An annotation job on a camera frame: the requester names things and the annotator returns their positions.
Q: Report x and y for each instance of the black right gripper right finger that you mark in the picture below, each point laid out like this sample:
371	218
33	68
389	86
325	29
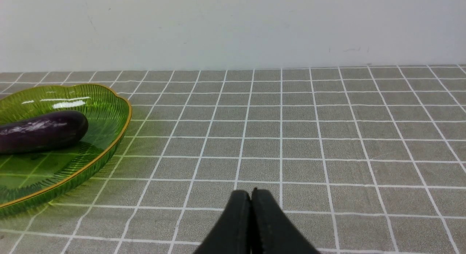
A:
272	230

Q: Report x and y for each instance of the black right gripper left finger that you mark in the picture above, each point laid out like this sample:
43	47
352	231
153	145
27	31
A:
229	235

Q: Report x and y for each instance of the grey checkered tablecloth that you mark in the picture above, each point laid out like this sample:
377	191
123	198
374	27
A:
361	159

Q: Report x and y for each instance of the green glass plate gold rim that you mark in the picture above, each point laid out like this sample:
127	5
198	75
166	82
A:
29	180

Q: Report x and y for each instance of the purple eggplant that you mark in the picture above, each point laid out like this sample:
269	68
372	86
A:
47	132

